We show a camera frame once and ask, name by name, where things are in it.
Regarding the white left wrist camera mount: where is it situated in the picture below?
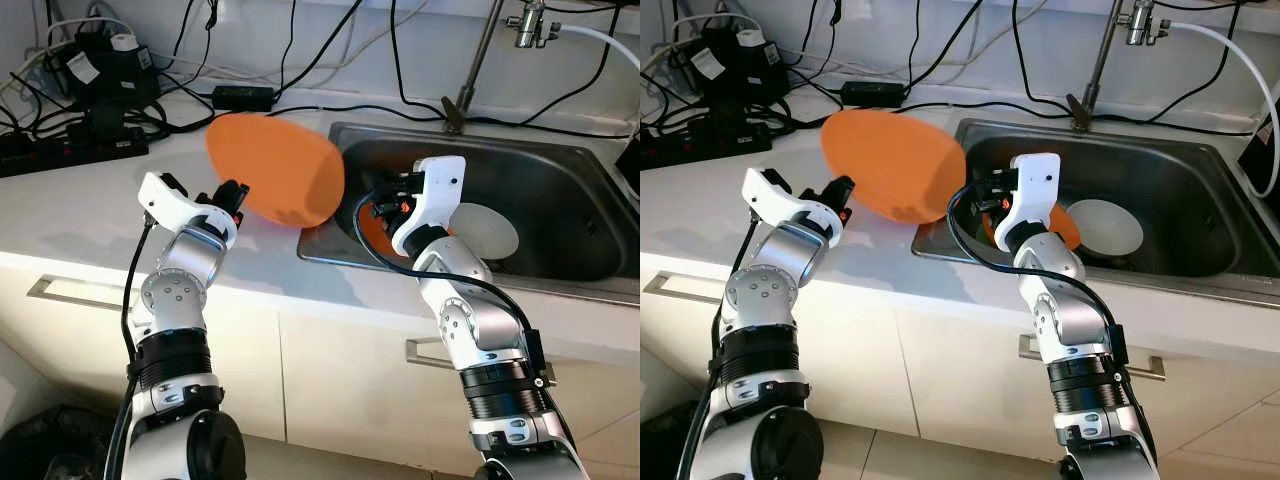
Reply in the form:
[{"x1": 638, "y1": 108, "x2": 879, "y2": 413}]
[
  {"x1": 742, "y1": 167, "x2": 846, "y2": 246},
  {"x1": 138, "y1": 172, "x2": 238, "y2": 249}
]

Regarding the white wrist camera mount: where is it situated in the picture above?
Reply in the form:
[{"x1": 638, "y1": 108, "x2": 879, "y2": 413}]
[
  {"x1": 995, "y1": 153, "x2": 1063, "y2": 251},
  {"x1": 390, "y1": 157, "x2": 468, "y2": 256},
  {"x1": 742, "y1": 167, "x2": 846, "y2": 246},
  {"x1": 138, "y1": 172, "x2": 238, "y2": 249}
]

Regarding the black power strip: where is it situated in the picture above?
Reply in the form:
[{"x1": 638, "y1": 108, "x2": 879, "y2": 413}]
[
  {"x1": 640, "y1": 125, "x2": 771, "y2": 171},
  {"x1": 0, "y1": 128, "x2": 149, "y2": 179}
]

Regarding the black countertop water dispenser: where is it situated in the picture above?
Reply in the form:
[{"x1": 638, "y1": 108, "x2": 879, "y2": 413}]
[{"x1": 1240, "y1": 110, "x2": 1280, "y2": 201}]

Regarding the black power brick white label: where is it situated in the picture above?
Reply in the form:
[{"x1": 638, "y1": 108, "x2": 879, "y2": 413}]
[
  {"x1": 48, "y1": 32, "x2": 161, "y2": 109},
  {"x1": 685, "y1": 25, "x2": 791, "y2": 101}
]

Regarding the white bowl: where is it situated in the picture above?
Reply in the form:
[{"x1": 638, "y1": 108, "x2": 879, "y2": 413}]
[
  {"x1": 1062, "y1": 198, "x2": 1144, "y2": 257},
  {"x1": 452, "y1": 203, "x2": 521, "y2": 261}
]

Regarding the small black power adapter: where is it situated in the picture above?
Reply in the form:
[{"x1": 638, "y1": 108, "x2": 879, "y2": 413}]
[
  {"x1": 840, "y1": 80, "x2": 906, "y2": 107},
  {"x1": 212, "y1": 85, "x2": 277, "y2": 111}
]

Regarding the stainless steel kitchen sink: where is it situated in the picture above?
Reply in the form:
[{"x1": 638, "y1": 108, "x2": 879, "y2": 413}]
[
  {"x1": 297, "y1": 122, "x2": 641, "y2": 301},
  {"x1": 912, "y1": 118, "x2": 1280, "y2": 301}
]

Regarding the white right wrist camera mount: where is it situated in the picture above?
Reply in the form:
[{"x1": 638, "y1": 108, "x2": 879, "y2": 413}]
[
  {"x1": 995, "y1": 153, "x2": 1063, "y2": 251},
  {"x1": 390, "y1": 157, "x2": 468, "y2": 256}
]

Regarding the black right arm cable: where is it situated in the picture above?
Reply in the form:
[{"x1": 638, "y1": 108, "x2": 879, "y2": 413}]
[
  {"x1": 352, "y1": 190, "x2": 546, "y2": 381},
  {"x1": 945, "y1": 183, "x2": 1131, "y2": 371}
]

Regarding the orange plate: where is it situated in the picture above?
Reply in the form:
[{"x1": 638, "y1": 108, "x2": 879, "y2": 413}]
[
  {"x1": 820, "y1": 108, "x2": 969, "y2": 226},
  {"x1": 205, "y1": 112, "x2": 346, "y2": 231}
]

